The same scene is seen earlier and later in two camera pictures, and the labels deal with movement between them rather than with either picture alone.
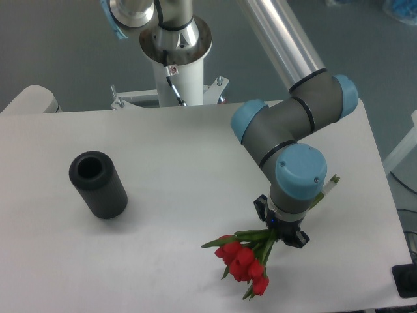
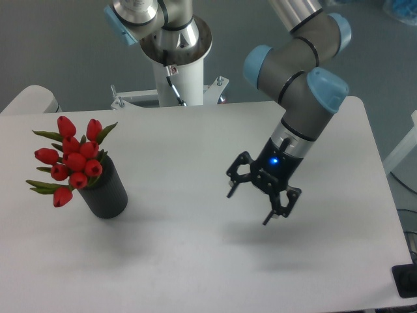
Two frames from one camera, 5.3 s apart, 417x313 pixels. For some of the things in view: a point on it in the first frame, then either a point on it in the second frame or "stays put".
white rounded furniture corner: [34, 99] stays put
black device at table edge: [404, 276] stays put
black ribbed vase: [98, 178] stays put
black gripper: [287, 230] -> [272, 171]
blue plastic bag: [404, 10] stays put
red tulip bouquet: [245, 253] -> [71, 164]
